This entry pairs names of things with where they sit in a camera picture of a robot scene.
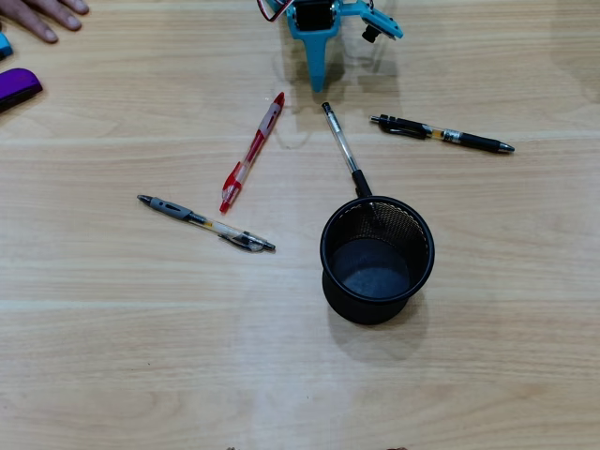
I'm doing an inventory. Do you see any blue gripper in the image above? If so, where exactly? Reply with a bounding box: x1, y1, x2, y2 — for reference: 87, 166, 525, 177
284, 0, 346, 94

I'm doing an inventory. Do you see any clear pen with black cap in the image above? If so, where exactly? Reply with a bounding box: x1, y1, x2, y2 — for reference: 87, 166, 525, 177
321, 101, 384, 227

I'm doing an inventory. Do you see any red retractable pen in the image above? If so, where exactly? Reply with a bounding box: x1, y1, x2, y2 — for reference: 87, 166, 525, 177
218, 91, 286, 215

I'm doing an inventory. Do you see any black pen with yellow band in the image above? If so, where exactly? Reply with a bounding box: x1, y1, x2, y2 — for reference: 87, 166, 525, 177
368, 113, 516, 155

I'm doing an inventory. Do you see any clear pen with grey grip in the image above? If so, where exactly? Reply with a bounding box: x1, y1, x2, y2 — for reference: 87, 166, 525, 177
136, 194, 277, 254

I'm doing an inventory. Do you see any black mesh pen holder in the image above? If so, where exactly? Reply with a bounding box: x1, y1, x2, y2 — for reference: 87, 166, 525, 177
320, 195, 436, 326

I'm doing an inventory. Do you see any person's hand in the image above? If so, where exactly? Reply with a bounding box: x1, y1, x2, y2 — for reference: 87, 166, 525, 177
0, 0, 90, 44

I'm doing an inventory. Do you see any purple plastic object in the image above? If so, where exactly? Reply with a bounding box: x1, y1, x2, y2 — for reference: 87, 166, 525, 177
0, 67, 44, 113

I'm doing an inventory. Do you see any red white black servo wire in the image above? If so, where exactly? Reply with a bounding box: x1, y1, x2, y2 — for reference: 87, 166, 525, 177
256, 0, 294, 23

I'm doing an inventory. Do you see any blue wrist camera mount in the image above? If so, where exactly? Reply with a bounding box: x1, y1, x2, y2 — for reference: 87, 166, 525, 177
359, 7, 404, 44

